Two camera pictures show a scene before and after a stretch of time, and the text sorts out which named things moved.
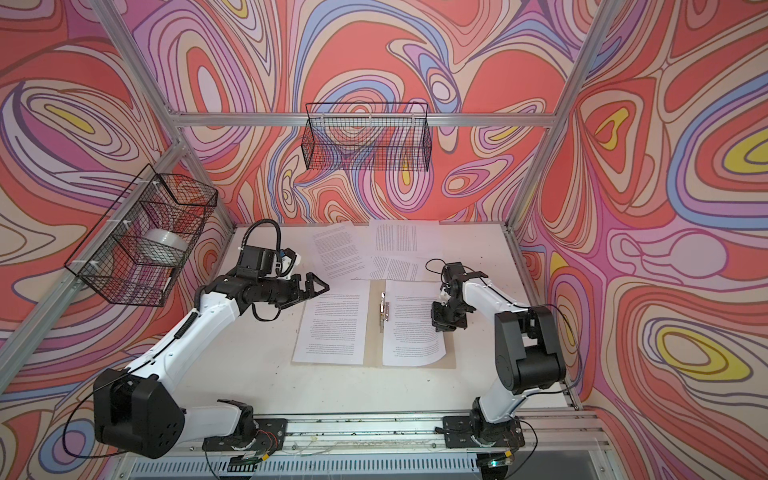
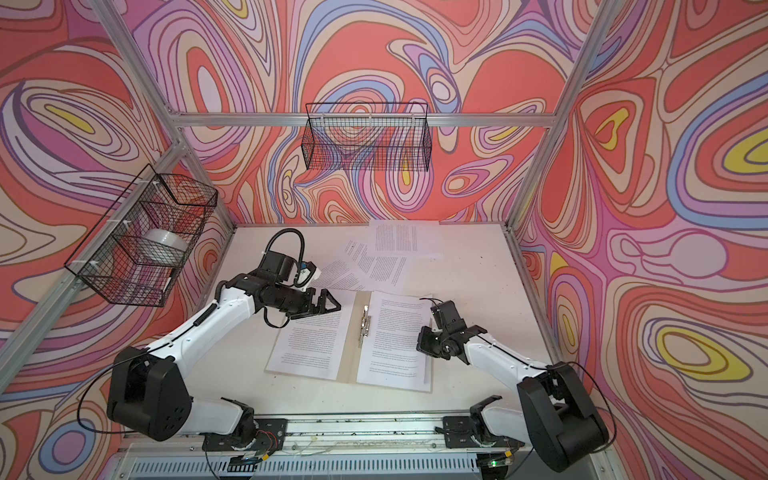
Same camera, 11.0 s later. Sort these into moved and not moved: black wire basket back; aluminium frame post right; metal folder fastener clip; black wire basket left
Moved: metal folder fastener clip
Not moved: aluminium frame post right; black wire basket left; black wire basket back
